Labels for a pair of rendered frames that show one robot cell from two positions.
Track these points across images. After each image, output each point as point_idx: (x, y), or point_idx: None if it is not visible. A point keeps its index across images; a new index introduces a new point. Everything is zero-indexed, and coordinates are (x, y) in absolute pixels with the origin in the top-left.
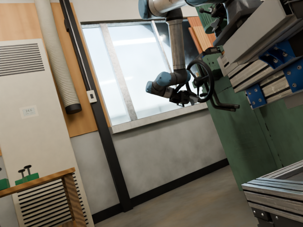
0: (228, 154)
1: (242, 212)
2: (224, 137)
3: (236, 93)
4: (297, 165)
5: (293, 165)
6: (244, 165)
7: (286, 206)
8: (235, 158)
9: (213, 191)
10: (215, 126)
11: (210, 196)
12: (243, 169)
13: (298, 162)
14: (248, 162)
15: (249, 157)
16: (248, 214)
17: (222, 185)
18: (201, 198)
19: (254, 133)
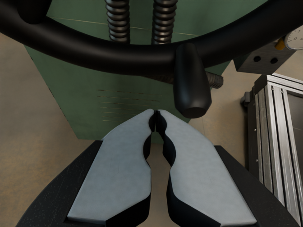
0: (69, 108)
1: (151, 219)
2: (69, 85)
3: (196, 1)
4: (298, 215)
5: (288, 211)
6: (109, 124)
7: None
8: (89, 115)
9: (9, 142)
10: (32, 53)
11: (21, 166)
12: (103, 126)
13: (282, 195)
14: (120, 123)
15: (128, 119)
16: (164, 221)
17: (11, 113)
18: (2, 177)
19: (170, 99)
